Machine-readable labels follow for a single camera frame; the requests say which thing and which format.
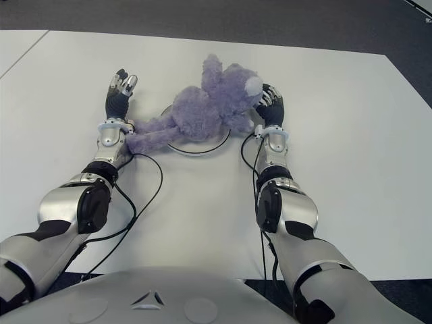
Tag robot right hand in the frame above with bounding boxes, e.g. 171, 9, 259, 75
255, 83, 285, 129

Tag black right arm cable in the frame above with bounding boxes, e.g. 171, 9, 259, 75
240, 133, 298, 318

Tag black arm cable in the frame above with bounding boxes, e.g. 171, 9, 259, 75
240, 133, 298, 318
80, 153, 164, 281

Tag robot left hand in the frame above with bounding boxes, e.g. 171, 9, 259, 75
105, 69, 139, 122

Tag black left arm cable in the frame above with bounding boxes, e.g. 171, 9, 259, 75
80, 153, 164, 281

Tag purple plush doll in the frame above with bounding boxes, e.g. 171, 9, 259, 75
125, 53, 264, 155

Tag white plate black rim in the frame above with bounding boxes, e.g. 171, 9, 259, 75
161, 104, 233, 159

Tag grey robot torso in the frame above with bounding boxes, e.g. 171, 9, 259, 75
0, 266, 304, 324

